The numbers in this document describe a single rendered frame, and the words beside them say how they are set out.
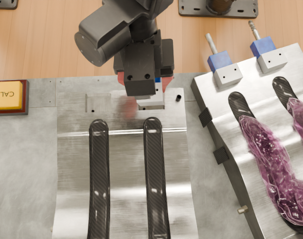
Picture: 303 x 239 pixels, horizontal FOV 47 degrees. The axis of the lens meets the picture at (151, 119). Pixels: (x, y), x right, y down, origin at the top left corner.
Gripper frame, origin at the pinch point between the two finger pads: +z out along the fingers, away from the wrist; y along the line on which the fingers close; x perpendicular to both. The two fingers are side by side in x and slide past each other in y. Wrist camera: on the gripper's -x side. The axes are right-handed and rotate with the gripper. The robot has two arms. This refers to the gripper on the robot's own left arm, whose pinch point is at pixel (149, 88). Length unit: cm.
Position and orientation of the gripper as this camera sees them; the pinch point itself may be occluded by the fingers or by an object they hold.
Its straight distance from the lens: 67.1
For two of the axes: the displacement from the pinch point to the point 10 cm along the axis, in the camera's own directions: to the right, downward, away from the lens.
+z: 1.1, 5.7, 8.1
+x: 0.0, -8.2, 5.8
